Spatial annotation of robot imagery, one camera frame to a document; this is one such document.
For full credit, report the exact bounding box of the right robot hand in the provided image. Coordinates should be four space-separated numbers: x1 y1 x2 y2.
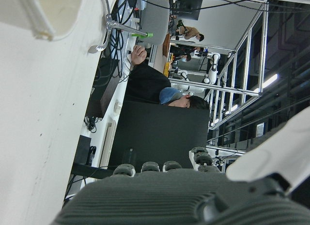
53 108 310 225

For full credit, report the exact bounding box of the white paper cup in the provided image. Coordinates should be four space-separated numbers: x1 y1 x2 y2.
0 0 85 42

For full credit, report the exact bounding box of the black monitor with stand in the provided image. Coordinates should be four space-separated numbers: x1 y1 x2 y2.
72 100 211 181

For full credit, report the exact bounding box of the beige keyboard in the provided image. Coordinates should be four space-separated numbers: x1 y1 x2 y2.
100 120 117 168

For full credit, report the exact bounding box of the person in black shirt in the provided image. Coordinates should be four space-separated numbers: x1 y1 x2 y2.
124 45 209 109

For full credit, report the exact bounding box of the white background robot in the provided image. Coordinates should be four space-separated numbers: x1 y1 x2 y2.
204 53 221 85

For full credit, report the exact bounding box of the ceiling light bar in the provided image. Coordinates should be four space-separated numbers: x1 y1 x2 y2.
260 74 279 90

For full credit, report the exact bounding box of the person in brown jacket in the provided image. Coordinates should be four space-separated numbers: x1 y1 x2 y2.
177 19 205 43

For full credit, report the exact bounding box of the white wall vent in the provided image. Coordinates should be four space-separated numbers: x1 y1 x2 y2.
256 122 265 138

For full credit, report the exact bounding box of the black desk cable bundle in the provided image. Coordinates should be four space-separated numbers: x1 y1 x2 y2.
106 0 146 57

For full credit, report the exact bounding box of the green-handled metal grabber tool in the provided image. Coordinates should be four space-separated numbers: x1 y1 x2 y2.
87 0 154 54

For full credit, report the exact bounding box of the aluminium frame cage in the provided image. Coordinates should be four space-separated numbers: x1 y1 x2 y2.
168 0 270 131

